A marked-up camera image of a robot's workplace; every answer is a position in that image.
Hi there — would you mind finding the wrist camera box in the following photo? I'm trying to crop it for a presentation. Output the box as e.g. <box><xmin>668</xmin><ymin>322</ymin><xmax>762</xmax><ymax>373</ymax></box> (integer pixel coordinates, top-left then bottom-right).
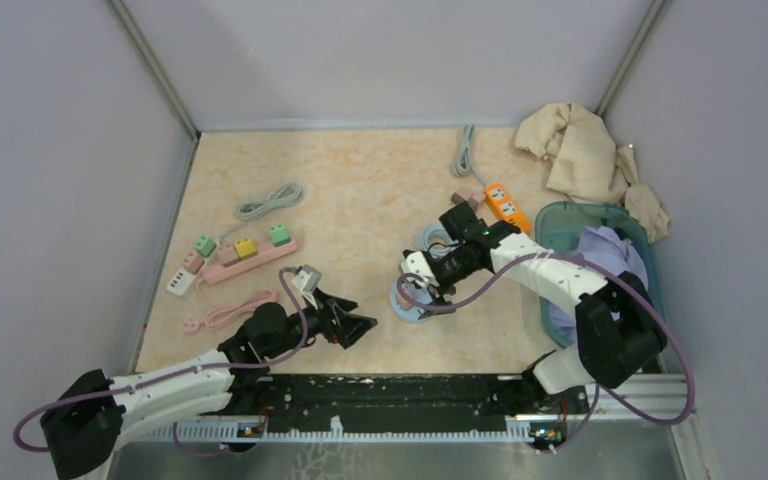
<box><xmin>292</xmin><ymin>265</ymin><xmax>322</xmax><ymax>296</ymax></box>
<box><xmin>399</xmin><ymin>250</ymin><xmax>436</xmax><ymax>287</ymax></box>

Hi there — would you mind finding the yellow plug adapter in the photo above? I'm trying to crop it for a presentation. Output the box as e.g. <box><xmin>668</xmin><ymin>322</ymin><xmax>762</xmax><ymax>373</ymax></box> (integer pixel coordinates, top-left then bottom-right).
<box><xmin>233</xmin><ymin>237</ymin><xmax>258</xmax><ymax>260</ymax></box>

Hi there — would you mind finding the orange power strip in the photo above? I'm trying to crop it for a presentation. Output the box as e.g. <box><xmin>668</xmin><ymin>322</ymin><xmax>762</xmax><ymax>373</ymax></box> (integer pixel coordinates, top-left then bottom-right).
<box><xmin>484</xmin><ymin>183</ymin><xmax>532</xmax><ymax>234</ymax></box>

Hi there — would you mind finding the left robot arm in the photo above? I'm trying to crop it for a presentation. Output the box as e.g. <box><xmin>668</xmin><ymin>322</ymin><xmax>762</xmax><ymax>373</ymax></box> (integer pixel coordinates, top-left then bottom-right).
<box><xmin>40</xmin><ymin>266</ymin><xmax>378</xmax><ymax>479</ymax></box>

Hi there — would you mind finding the pink adapter on strip end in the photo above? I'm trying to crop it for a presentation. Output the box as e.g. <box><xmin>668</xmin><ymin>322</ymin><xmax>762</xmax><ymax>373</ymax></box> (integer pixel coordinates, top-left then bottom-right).
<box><xmin>181</xmin><ymin>250</ymin><xmax>205</xmax><ymax>275</ymax></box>

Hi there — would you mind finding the teal plastic basket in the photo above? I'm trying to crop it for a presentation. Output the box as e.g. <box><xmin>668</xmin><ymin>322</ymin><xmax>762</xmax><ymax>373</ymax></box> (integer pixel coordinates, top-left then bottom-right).
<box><xmin>536</xmin><ymin>202</ymin><xmax>664</xmax><ymax>313</ymax></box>

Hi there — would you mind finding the pink plug adapter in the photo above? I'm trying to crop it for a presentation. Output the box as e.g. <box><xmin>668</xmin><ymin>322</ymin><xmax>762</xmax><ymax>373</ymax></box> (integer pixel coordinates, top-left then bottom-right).
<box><xmin>467</xmin><ymin>192</ymin><xmax>486</xmax><ymax>211</ymax></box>
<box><xmin>450</xmin><ymin>187</ymin><xmax>473</xmax><ymax>205</ymax></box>

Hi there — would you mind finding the green plug adapter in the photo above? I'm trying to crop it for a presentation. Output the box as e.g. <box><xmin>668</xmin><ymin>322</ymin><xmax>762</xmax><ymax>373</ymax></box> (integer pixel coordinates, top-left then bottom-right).
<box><xmin>269</xmin><ymin>223</ymin><xmax>292</xmax><ymax>247</ymax></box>
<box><xmin>194</xmin><ymin>235</ymin><xmax>217</xmax><ymax>258</ymax></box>

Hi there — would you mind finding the grey bundled cable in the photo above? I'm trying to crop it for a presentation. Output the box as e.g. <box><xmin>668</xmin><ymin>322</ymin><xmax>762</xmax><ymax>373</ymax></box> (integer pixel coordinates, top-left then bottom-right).
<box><xmin>234</xmin><ymin>183</ymin><xmax>304</xmax><ymax>223</ymax></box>

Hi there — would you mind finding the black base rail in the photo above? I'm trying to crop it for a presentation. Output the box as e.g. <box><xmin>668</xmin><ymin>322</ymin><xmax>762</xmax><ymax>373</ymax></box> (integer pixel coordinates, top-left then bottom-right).
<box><xmin>195</xmin><ymin>372</ymin><xmax>591</xmax><ymax>435</ymax></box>

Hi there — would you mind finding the white usb charger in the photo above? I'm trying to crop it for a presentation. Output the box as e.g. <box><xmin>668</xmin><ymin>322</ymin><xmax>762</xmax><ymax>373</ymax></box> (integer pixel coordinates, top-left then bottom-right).
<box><xmin>165</xmin><ymin>267</ymin><xmax>197</xmax><ymax>297</ymax></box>

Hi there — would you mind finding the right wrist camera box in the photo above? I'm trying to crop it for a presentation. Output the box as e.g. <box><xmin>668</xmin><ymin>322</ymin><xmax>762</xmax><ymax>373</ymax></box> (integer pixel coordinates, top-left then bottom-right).
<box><xmin>399</xmin><ymin>250</ymin><xmax>436</xmax><ymax>287</ymax></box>

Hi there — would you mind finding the pink cable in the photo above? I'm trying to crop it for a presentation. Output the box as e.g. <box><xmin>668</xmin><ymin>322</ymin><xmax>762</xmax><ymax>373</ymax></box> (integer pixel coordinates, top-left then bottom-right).
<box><xmin>181</xmin><ymin>281</ymin><xmax>281</xmax><ymax>335</ymax></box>

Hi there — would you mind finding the grey power strip cable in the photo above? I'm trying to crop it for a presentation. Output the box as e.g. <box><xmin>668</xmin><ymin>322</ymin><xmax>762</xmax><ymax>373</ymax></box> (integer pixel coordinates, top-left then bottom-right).
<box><xmin>452</xmin><ymin>124</ymin><xmax>488</xmax><ymax>188</ymax></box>

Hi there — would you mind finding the round blue socket hub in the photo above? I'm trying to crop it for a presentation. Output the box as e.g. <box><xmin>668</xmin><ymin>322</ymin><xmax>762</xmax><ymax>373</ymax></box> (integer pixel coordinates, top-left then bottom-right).
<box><xmin>390</xmin><ymin>284</ymin><xmax>434</xmax><ymax>324</ymax></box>

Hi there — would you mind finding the lavender cloth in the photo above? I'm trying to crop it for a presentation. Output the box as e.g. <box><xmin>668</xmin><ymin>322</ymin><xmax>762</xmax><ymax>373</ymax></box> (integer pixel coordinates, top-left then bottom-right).
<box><xmin>543</xmin><ymin>226</ymin><xmax>649</xmax><ymax>347</ymax></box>

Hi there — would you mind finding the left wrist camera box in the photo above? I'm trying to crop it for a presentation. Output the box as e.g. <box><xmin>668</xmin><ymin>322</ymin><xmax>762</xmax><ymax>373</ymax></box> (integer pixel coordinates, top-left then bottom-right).
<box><xmin>292</xmin><ymin>265</ymin><xmax>322</xmax><ymax>296</ymax></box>

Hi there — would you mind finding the beige cloth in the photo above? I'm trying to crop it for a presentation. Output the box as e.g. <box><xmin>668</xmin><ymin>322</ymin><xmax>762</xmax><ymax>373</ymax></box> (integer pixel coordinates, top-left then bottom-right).
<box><xmin>513</xmin><ymin>102</ymin><xmax>671</xmax><ymax>243</ymax></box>

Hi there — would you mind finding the pink power strip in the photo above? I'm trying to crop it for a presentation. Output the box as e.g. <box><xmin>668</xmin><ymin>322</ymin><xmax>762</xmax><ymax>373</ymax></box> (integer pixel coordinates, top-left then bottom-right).
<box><xmin>201</xmin><ymin>240</ymin><xmax>299</xmax><ymax>285</ymax></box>

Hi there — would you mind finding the brown plug adapter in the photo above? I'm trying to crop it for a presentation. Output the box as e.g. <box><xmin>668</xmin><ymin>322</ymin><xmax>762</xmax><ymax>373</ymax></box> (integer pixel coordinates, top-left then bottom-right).
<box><xmin>216</xmin><ymin>244</ymin><xmax>241</xmax><ymax>267</ymax></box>

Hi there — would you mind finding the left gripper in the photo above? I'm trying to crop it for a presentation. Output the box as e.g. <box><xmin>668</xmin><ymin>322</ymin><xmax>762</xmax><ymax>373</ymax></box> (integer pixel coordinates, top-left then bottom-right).
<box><xmin>267</xmin><ymin>287</ymin><xmax>377</xmax><ymax>358</ymax></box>

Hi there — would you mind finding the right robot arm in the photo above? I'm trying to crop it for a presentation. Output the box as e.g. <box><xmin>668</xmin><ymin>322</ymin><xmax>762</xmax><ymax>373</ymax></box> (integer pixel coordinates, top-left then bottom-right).
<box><xmin>397</xmin><ymin>203</ymin><xmax>668</xmax><ymax>412</ymax></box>

